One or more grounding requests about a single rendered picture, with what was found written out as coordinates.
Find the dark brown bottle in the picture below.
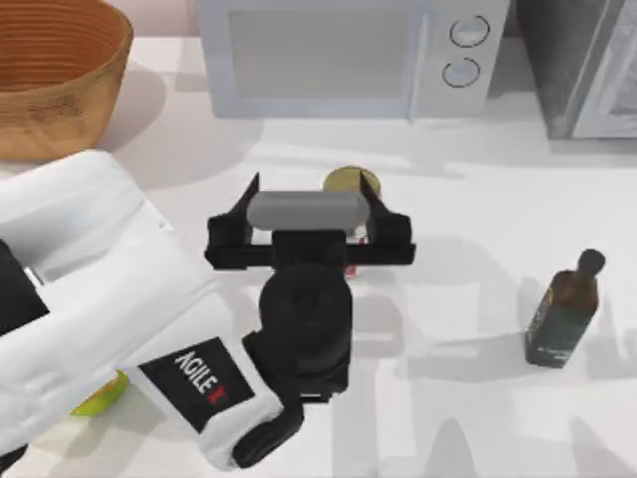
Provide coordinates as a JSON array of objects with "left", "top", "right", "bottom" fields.
[{"left": 524, "top": 248, "right": 608, "bottom": 369}]

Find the microwave door handle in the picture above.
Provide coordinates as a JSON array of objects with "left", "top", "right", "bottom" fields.
[{"left": 407, "top": 9, "right": 431, "bottom": 125}]

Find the microwave oven door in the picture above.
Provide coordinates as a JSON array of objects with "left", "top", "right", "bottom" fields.
[{"left": 197, "top": 0, "right": 430, "bottom": 120}]

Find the pale grey rounded box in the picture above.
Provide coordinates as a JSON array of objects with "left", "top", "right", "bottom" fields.
[{"left": 247, "top": 189, "right": 370, "bottom": 233}]

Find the microwave knob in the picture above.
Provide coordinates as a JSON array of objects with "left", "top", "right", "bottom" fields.
[
  {"left": 441, "top": 55, "right": 484, "bottom": 91},
  {"left": 448, "top": 14, "right": 492, "bottom": 49}
]

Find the wooden bowl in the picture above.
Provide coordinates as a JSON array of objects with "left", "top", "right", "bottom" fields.
[{"left": 0, "top": 0, "right": 135, "bottom": 162}]

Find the pale microwave oven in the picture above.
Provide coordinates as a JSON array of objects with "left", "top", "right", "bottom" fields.
[{"left": 195, "top": 0, "right": 512, "bottom": 125}]

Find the red and white can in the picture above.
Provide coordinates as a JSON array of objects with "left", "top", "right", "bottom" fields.
[{"left": 322, "top": 166, "right": 384, "bottom": 278}]

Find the yellow-green round object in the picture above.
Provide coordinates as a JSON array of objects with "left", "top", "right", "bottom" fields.
[{"left": 69, "top": 370, "right": 131, "bottom": 419}]

